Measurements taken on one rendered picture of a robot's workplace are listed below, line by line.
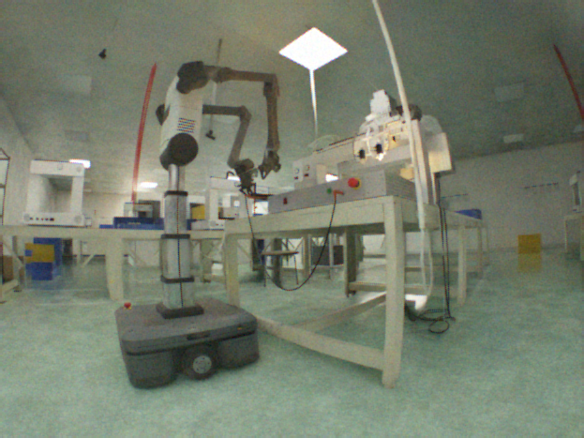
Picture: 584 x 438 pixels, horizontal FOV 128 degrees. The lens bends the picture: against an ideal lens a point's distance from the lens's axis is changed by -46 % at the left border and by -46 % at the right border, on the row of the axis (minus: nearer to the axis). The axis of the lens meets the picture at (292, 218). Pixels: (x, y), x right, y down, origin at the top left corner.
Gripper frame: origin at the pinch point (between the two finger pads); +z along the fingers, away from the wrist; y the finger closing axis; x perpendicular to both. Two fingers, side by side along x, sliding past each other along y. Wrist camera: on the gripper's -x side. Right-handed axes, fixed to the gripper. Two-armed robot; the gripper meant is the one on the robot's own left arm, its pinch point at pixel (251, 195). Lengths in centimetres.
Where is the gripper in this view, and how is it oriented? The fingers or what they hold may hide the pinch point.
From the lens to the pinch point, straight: 159.0
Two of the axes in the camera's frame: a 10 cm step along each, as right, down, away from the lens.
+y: -6.6, 0.8, 7.5
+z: 4.0, 8.8, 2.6
